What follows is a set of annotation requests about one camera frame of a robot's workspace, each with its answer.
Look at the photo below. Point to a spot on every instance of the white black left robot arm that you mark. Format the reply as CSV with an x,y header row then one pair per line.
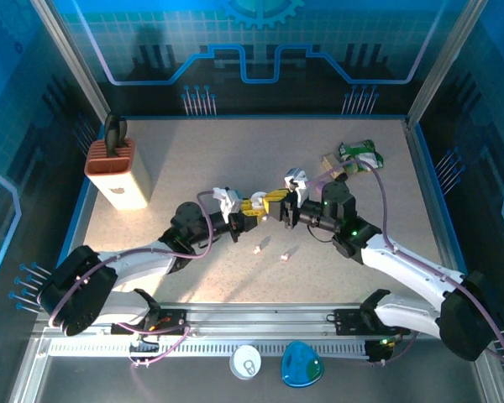
x,y
138,262

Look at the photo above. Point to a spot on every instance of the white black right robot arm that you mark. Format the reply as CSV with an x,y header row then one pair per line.
x,y
411,264

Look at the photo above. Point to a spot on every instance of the small tan box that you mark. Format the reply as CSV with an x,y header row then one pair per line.
x,y
331,161

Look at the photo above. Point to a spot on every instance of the green snack bag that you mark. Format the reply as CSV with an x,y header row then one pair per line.
x,y
361,155

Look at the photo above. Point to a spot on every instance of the cream knife block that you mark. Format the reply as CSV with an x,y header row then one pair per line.
x,y
126,184

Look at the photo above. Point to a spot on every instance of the blue green plastic container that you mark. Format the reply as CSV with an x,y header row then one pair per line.
x,y
302,365

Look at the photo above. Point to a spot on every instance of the aluminium side rail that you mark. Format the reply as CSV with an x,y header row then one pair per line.
x,y
424,176

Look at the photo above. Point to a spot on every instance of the aluminium mounting rail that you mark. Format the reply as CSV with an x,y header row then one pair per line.
x,y
256,319

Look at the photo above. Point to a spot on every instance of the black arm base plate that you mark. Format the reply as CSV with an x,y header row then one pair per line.
x,y
172,321
348,323

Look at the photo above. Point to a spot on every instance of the aluminium frame post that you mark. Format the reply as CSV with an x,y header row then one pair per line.
x,y
69,54
448,54

